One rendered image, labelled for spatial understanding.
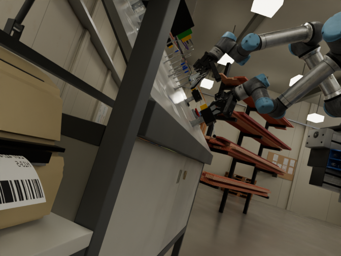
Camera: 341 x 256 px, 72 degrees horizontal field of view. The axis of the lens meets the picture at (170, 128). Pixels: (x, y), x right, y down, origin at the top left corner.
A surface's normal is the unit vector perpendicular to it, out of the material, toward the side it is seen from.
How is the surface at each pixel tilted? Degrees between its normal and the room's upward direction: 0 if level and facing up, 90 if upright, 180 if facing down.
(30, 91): 72
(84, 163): 90
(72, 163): 90
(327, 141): 90
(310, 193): 90
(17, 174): 41
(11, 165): 31
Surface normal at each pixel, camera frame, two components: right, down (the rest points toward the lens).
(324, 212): 0.06, -0.10
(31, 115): 0.98, -0.05
